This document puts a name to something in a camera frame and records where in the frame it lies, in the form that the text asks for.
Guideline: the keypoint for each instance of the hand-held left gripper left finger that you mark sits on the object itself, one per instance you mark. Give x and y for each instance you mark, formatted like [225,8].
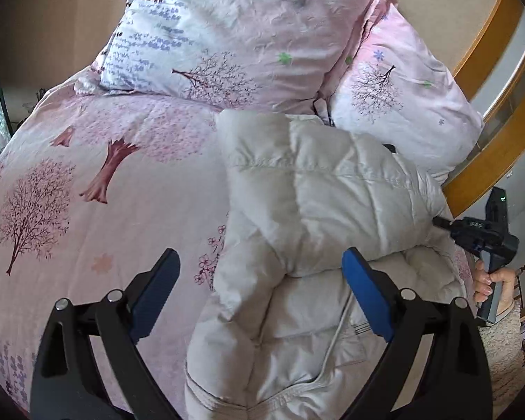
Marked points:
[155,293]

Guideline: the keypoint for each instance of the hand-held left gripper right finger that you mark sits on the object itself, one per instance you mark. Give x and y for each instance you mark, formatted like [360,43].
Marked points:
[367,293]

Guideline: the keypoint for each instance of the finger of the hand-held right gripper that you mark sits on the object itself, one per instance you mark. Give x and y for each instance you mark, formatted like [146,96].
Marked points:
[442,223]

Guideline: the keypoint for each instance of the white down jacket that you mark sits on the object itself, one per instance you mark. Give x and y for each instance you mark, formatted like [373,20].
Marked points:
[306,210]

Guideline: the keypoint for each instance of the person's right hand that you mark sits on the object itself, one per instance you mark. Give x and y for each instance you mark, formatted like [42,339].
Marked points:
[483,280]

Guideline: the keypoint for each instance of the beige shaggy rug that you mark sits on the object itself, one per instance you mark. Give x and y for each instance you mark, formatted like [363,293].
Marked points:
[503,350]

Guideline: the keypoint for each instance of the pink tree print quilt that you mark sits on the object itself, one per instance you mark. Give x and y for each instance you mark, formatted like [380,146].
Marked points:
[92,192]

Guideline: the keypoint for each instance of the small tree print pillow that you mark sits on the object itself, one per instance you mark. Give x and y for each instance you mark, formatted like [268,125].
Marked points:
[398,96]

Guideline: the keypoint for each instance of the large tree print pillow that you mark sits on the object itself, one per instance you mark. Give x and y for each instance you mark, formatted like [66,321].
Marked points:
[227,30]

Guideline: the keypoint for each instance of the wooden wall niche frame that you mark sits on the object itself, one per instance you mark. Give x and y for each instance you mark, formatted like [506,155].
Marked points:
[485,70]

